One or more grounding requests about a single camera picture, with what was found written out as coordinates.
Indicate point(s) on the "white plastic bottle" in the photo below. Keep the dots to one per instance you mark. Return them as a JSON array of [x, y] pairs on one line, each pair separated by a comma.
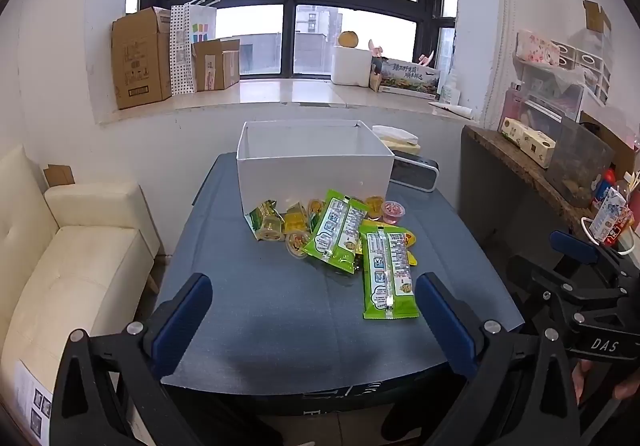
[[450, 91]]

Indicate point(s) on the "cardboard scrap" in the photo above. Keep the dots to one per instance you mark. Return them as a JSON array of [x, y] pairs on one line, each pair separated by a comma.
[[59, 175]]

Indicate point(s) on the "drink carton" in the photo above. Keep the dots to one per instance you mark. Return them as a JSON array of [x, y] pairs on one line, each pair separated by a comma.
[[611, 218]]

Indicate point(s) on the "white cardboard box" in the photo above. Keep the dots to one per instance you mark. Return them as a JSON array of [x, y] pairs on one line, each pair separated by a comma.
[[315, 161]]

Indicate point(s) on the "yellow tissue pack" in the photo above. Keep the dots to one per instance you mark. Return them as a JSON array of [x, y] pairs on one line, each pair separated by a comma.
[[397, 139]]

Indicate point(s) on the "small plain cardboard box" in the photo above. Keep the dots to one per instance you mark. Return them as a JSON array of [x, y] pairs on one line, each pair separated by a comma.
[[231, 66]]

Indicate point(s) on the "person's right hand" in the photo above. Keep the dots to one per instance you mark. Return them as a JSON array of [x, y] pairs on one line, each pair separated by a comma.
[[582, 378]]

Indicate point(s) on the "stone-top side counter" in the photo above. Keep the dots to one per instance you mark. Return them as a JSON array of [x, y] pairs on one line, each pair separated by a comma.
[[520, 161]]

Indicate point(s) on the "clear plastic storage box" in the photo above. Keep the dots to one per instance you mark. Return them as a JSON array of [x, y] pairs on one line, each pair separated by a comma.
[[552, 96]]

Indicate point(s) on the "cream leather sofa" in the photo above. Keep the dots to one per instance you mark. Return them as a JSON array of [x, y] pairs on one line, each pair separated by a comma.
[[70, 266]]

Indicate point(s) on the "pink floral pack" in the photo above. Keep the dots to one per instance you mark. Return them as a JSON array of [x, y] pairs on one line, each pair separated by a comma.
[[537, 48]]

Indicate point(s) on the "grey transparent plastic container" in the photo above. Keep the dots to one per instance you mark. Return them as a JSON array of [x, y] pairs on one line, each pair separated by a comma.
[[580, 164]]

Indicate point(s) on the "cardboard box with pink label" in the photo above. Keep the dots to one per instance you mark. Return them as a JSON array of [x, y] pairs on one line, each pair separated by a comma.
[[207, 66]]

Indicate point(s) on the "white paper roll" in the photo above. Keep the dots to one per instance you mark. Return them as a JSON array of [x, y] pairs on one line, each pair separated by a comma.
[[452, 110]]

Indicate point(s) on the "patterned tissue pack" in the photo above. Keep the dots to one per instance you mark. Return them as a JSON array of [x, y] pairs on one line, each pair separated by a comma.
[[527, 141]]

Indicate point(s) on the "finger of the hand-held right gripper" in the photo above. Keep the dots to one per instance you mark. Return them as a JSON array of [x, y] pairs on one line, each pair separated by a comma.
[[550, 283], [572, 244]]

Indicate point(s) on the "green snack packet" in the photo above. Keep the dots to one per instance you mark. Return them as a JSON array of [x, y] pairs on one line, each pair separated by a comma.
[[332, 231], [387, 276]]

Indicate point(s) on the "small green pea packet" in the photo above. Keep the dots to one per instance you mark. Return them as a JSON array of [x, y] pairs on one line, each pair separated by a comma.
[[255, 218]]

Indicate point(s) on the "brown cardboard box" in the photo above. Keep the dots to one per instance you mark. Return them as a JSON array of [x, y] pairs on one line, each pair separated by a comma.
[[625, 141]]

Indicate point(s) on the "pink flamingo figure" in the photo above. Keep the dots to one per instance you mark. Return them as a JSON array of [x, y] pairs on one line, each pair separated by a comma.
[[376, 49], [426, 60]]

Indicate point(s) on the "black and white speaker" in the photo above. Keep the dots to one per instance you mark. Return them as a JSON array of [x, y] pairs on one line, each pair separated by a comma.
[[415, 171]]

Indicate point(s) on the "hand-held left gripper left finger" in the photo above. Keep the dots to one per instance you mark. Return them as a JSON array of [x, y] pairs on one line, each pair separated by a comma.
[[182, 321]]

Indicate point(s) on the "large cardboard box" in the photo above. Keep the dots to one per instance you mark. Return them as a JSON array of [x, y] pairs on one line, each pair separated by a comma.
[[140, 59]]

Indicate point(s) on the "landscape printed box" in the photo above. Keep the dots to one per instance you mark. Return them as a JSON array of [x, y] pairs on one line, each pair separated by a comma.
[[410, 79]]

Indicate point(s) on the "pale green jelly cup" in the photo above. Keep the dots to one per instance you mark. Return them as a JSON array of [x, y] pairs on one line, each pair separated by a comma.
[[296, 216]]

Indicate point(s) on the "white printed carton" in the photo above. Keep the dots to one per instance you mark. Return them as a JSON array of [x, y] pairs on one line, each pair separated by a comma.
[[32, 401]]

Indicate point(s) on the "white foam box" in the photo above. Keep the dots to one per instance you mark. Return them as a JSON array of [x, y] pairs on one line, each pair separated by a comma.
[[350, 67]]

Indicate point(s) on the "pink bottle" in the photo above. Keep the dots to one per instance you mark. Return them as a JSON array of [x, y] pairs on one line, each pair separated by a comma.
[[512, 106]]

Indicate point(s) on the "cardboard piece on wall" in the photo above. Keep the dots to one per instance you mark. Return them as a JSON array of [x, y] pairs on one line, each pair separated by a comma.
[[596, 16]]

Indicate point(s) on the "round yellow fruit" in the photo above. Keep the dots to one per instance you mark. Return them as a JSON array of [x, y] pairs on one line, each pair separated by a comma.
[[347, 39]]

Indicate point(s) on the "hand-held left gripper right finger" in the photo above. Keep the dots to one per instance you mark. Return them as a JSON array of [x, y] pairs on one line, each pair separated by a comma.
[[445, 326]]

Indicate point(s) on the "dotted paper gift bag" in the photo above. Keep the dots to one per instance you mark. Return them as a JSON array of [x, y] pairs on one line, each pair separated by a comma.
[[187, 51]]

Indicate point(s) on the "pink jelly cup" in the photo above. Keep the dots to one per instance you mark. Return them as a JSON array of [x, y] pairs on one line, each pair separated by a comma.
[[393, 212]]

